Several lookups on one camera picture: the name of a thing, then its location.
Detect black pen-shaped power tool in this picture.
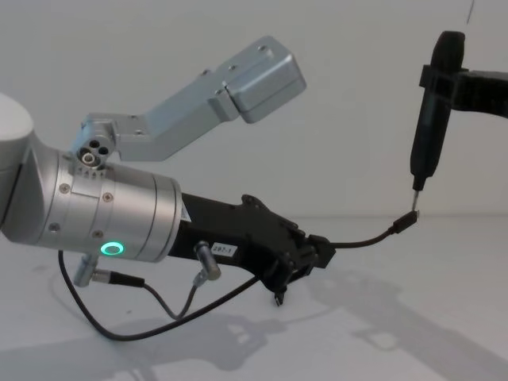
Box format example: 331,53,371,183
408,30,468,212

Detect grey wrist cable, silver plugs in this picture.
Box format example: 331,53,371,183
73,240,223,321

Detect thin black plug cable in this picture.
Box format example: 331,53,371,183
57,209,421,341

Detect white table cloth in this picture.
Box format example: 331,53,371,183
0,216,508,381

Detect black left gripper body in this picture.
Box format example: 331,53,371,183
169,191,306,287

